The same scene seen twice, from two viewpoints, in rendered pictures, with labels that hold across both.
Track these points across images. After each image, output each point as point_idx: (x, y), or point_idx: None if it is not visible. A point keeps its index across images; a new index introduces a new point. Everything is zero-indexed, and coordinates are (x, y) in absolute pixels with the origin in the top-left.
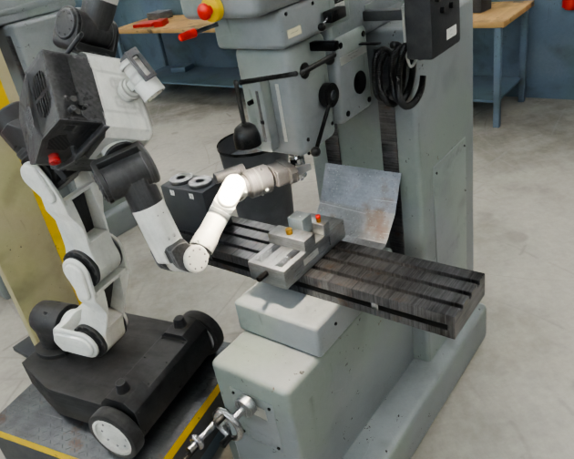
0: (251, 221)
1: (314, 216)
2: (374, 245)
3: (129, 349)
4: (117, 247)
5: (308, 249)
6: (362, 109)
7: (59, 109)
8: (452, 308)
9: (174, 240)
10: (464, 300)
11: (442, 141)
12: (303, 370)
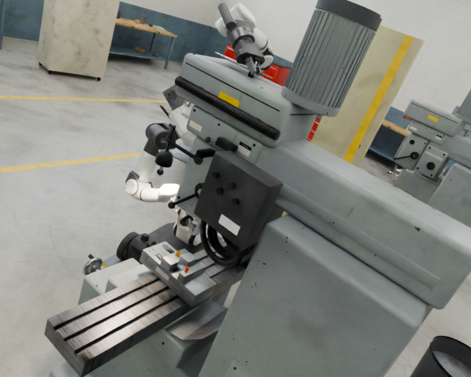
0: (236, 271)
1: (208, 283)
2: (185, 333)
3: None
4: None
5: (162, 265)
6: None
7: (167, 90)
8: (57, 322)
9: (135, 171)
10: (61, 333)
11: (261, 362)
12: (98, 287)
